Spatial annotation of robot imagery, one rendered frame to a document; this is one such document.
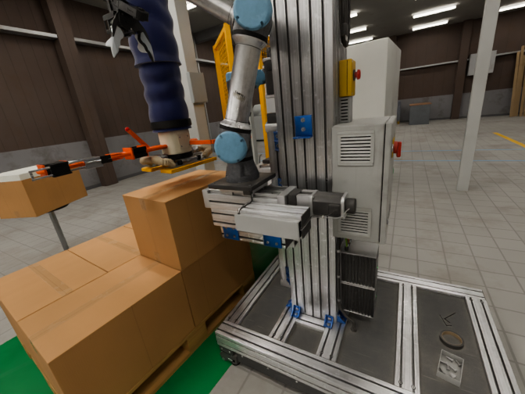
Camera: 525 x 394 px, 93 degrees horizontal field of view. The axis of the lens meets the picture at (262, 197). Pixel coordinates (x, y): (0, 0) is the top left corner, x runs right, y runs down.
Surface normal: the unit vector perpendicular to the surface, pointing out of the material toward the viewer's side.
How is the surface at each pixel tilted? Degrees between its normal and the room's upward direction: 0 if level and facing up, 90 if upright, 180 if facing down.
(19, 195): 90
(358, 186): 90
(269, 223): 90
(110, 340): 90
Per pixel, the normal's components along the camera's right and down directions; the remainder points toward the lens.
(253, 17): -0.02, 0.21
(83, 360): 0.83, 0.10
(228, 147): -0.07, 0.45
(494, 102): -0.48, 0.33
